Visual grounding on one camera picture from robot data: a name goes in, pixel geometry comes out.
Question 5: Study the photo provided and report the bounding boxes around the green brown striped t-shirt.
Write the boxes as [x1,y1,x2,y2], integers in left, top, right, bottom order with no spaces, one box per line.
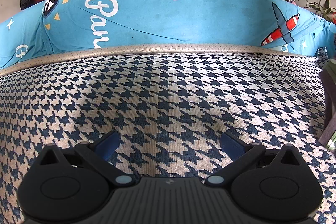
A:
[318,56,336,151]

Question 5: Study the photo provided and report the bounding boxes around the tall leafy potted plant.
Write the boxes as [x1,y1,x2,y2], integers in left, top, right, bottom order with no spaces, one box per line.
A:
[305,0,336,22]

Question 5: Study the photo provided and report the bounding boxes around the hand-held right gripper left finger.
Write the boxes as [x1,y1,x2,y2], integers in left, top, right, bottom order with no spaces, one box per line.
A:
[39,132,133,187]

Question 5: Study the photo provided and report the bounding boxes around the houndstooth sofa mat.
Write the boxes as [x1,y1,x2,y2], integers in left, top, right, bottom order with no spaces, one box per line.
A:
[0,43,336,224]

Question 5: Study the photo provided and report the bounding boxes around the blue printed sofa cover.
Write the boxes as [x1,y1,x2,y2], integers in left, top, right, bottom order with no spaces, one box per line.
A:
[0,0,336,69]

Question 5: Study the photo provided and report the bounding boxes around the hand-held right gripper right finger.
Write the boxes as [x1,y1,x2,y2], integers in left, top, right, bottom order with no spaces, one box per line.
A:
[205,132,300,186]

